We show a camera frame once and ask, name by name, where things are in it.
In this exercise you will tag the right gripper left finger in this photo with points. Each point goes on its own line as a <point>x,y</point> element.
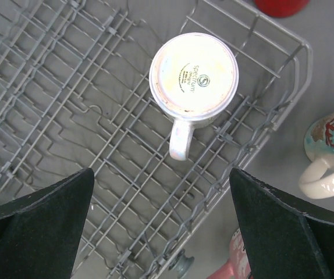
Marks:
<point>40,232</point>

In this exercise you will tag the cream coral pattern mug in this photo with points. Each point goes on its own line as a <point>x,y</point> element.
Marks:
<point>317,181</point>

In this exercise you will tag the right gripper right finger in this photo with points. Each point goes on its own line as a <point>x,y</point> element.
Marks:
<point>284,236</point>

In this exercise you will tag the grey wire dish rack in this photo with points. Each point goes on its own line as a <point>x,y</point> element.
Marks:
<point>74,93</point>

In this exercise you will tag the pink mug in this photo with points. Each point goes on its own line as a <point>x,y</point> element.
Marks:
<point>237,265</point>

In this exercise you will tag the white floral mug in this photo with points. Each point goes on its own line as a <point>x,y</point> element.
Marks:
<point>193,77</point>

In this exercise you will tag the red mug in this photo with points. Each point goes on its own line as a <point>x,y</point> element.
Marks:
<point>281,8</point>

